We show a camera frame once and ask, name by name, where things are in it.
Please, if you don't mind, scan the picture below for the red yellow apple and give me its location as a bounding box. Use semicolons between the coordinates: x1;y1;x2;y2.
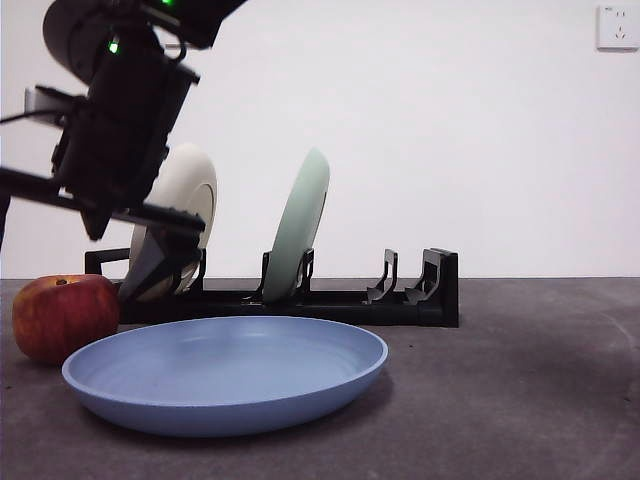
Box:
12;274;121;366

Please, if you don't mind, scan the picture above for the blue plate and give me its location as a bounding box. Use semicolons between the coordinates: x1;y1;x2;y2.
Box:
61;315;390;438

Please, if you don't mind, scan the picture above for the cream white plate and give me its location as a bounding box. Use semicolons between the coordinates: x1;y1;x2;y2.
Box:
119;143;219;303

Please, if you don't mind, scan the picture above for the pale green plate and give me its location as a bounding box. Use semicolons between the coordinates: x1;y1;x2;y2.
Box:
261;146;331;304

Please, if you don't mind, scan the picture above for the black plate rack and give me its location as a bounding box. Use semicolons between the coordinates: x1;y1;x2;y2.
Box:
84;247;460;329

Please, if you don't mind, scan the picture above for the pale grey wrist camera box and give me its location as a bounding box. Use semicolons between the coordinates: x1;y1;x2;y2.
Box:
23;85;69;127

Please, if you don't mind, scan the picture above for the black camera cable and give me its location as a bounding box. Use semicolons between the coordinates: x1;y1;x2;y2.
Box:
0;109;56;126

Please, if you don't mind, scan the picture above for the white wall socket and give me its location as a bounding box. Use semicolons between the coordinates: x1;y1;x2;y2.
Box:
596;4;640;51

